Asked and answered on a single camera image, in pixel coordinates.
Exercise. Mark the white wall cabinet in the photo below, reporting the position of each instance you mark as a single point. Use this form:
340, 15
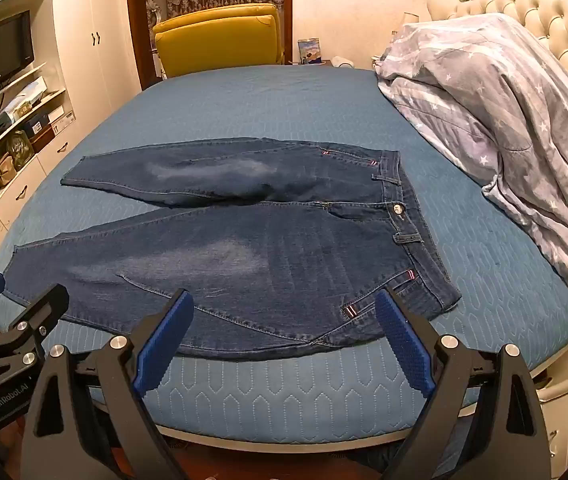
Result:
79, 75

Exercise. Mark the grey star-print duvet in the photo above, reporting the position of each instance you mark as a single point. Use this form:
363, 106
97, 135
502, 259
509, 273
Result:
488, 100

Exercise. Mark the yellow armchair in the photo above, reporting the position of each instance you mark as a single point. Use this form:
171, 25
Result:
214, 45

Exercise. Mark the small blue picture box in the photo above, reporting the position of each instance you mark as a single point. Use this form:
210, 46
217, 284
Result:
310, 51

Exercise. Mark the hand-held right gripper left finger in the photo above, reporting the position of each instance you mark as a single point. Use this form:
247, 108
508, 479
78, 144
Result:
164, 340

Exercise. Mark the cream tufted headboard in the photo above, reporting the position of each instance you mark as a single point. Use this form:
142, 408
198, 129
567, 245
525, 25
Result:
548, 5

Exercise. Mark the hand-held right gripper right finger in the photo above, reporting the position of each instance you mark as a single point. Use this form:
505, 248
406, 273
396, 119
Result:
403, 345

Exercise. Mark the white flat box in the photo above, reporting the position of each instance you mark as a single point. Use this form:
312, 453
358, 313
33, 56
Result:
24, 97

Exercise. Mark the beige bag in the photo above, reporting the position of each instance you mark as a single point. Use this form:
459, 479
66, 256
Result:
4, 170

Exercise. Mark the dark blue box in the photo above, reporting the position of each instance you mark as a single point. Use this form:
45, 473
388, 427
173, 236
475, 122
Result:
54, 120

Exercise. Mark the olive green bag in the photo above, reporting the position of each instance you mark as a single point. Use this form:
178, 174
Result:
20, 150

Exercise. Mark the blue denim pants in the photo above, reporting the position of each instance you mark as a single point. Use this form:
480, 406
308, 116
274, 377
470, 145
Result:
264, 270

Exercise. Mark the bed with blue quilted cover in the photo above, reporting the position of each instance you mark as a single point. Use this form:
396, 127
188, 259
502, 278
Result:
264, 105

